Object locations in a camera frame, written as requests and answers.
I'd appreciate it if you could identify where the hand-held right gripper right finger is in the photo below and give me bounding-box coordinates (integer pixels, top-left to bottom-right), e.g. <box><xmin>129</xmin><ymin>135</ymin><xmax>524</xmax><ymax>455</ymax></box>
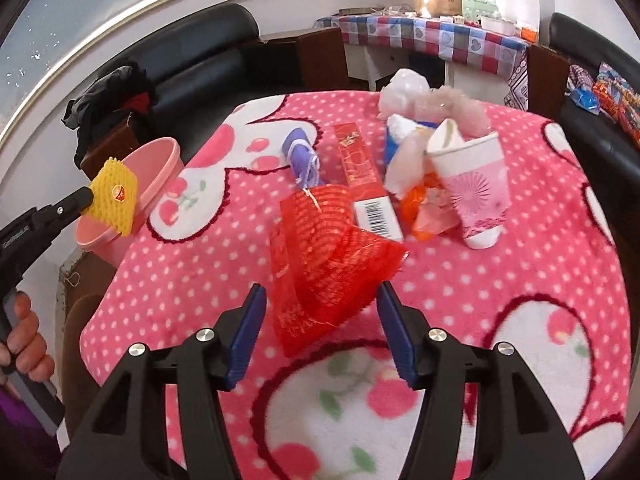
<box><xmin>376</xmin><ymin>281</ymin><xmax>586</xmax><ymax>480</ymax></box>

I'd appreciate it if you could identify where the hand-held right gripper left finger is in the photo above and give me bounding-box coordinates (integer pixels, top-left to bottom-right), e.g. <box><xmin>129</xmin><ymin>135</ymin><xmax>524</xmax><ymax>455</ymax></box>
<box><xmin>56</xmin><ymin>282</ymin><xmax>268</xmax><ymax>480</ymax></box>

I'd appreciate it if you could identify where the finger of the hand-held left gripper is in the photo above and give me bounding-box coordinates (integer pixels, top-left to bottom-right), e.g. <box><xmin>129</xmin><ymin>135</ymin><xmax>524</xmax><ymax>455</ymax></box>
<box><xmin>30</xmin><ymin>186</ymin><xmax>96</xmax><ymax>233</ymax></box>

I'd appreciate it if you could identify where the yellow foam fruit net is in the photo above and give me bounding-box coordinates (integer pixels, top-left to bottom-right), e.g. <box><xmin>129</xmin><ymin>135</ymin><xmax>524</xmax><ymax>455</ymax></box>
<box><xmin>80</xmin><ymin>156</ymin><xmax>141</xmax><ymax>237</ymax></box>

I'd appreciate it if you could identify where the pink plastic bin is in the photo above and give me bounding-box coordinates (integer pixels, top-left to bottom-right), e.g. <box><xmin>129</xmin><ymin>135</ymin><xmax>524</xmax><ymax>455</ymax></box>
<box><xmin>75</xmin><ymin>137</ymin><xmax>182</xmax><ymax>268</ymax></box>

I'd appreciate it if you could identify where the red mesh bag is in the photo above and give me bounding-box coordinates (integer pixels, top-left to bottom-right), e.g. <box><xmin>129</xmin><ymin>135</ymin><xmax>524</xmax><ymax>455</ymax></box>
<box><xmin>269</xmin><ymin>185</ymin><xmax>408</xmax><ymax>358</ymax></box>

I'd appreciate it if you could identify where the pink patterned paper cup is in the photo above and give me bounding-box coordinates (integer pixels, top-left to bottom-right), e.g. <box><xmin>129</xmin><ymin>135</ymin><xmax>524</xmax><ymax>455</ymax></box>
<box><xmin>426</xmin><ymin>119</ymin><xmax>511</xmax><ymax>251</ymax></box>

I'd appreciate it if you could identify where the person's left forearm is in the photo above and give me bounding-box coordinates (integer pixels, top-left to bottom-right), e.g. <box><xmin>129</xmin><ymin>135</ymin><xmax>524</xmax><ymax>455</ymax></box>
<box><xmin>0</xmin><ymin>385</ymin><xmax>63</xmax><ymax>480</ymax></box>

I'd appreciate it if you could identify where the person's left hand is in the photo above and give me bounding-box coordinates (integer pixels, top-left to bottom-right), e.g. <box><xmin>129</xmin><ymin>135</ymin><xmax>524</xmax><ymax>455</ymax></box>
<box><xmin>0</xmin><ymin>292</ymin><xmax>55</xmax><ymax>385</ymax></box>

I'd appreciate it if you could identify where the pink dotted cherry blanket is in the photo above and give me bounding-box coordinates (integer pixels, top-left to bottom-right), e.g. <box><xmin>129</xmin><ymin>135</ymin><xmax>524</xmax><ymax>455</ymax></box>
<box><xmin>80</xmin><ymin>89</ymin><xmax>633</xmax><ymax>480</ymax></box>

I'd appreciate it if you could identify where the dark clothes pile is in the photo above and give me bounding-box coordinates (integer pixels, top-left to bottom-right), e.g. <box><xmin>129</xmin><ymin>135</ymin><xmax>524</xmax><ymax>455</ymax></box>
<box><xmin>61</xmin><ymin>62</ymin><xmax>161</xmax><ymax>166</ymax></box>

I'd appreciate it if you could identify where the orange plastic wrapper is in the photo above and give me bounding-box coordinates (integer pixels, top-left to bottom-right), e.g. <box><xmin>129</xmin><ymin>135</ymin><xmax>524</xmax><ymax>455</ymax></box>
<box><xmin>400</xmin><ymin>172</ymin><xmax>461</xmax><ymax>241</ymax></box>

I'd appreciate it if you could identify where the long red carton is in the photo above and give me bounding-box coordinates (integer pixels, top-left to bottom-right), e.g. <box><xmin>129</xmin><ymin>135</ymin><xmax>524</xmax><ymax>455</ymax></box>
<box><xmin>332</xmin><ymin>121</ymin><xmax>405</xmax><ymax>242</ymax></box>

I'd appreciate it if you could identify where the translucent pink plastic film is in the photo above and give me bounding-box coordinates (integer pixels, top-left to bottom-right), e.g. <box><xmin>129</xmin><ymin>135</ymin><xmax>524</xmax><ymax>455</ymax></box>
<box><xmin>385</xmin><ymin>130</ymin><xmax>436</xmax><ymax>196</ymax></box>

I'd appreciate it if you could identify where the blue tissue pack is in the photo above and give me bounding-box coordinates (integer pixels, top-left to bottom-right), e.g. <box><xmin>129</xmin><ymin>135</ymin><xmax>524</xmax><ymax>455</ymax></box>
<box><xmin>384</xmin><ymin>115</ymin><xmax>441</xmax><ymax>166</ymax></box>

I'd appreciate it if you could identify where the small purple wrapper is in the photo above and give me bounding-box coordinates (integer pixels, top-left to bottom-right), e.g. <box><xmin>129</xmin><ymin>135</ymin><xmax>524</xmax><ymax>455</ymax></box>
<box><xmin>282</xmin><ymin>127</ymin><xmax>321</xmax><ymax>188</ymax></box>

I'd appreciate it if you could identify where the large window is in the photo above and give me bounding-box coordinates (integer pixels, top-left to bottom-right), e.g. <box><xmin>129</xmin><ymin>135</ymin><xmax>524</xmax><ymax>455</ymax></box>
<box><xmin>0</xmin><ymin>0</ymin><xmax>381</xmax><ymax>126</ymax></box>

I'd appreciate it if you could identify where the long black leather sofa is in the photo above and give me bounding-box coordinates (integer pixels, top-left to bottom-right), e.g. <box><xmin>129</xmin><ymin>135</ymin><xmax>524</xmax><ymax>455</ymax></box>
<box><xmin>72</xmin><ymin>2</ymin><xmax>351</xmax><ymax>146</ymax></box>

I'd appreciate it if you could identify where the crumpled clear pink bag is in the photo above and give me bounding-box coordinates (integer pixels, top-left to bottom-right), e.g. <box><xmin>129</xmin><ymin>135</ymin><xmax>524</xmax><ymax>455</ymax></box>
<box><xmin>415</xmin><ymin>87</ymin><xmax>493</xmax><ymax>138</ymax></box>

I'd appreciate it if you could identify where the white plastic bag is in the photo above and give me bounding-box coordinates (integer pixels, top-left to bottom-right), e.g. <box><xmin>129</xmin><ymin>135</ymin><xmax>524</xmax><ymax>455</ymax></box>
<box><xmin>377</xmin><ymin>68</ymin><xmax>431</xmax><ymax>116</ymax></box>

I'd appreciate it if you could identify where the white desk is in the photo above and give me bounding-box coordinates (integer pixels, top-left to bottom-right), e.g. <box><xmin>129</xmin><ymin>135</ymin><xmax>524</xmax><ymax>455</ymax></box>
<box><xmin>345</xmin><ymin>40</ymin><xmax>456</xmax><ymax>93</ymax></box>

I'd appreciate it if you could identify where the hanging patterned cloth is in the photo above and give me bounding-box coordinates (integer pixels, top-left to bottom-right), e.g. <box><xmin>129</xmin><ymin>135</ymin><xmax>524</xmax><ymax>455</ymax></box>
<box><xmin>505</xmin><ymin>50</ymin><xmax>531</xmax><ymax>111</ymax></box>

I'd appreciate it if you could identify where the brown wooden corner cabinet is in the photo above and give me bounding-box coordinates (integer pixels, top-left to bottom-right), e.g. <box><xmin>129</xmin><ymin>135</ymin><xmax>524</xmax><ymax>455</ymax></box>
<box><xmin>260</xmin><ymin>27</ymin><xmax>351</xmax><ymax>93</ymax></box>

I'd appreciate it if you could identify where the brown wooden end table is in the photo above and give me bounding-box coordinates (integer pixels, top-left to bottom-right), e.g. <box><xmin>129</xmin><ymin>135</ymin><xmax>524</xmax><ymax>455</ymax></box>
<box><xmin>527</xmin><ymin>44</ymin><xmax>571</xmax><ymax>113</ymax></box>

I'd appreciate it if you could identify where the blue snack packet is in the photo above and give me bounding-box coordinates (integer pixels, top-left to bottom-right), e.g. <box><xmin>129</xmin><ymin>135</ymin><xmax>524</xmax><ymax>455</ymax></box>
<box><xmin>572</xmin><ymin>87</ymin><xmax>601</xmax><ymax>113</ymax></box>

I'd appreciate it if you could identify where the checkered cloth side table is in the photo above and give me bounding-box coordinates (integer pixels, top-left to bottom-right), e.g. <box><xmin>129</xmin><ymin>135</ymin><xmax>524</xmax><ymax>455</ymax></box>
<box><xmin>314</xmin><ymin>12</ymin><xmax>531</xmax><ymax>78</ymax></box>

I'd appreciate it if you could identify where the white container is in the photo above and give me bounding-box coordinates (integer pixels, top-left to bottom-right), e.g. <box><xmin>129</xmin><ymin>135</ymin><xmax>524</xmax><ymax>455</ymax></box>
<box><xmin>480</xmin><ymin>14</ymin><xmax>518</xmax><ymax>36</ymax></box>

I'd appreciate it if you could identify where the colourful printed bag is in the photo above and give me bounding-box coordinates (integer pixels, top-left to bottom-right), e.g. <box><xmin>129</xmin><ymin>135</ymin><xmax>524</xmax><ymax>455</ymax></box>
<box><xmin>592</xmin><ymin>62</ymin><xmax>640</xmax><ymax>146</ymax></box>

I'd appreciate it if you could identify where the pale green box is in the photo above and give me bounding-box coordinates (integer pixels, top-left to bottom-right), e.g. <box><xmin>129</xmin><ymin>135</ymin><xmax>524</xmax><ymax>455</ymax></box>
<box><xmin>460</xmin><ymin>0</ymin><xmax>501</xmax><ymax>23</ymax></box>

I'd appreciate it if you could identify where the black leather armchair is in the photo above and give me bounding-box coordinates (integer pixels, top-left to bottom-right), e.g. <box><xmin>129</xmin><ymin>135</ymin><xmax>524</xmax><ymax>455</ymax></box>
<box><xmin>530</xmin><ymin>12</ymin><xmax>640</xmax><ymax>211</ymax></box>

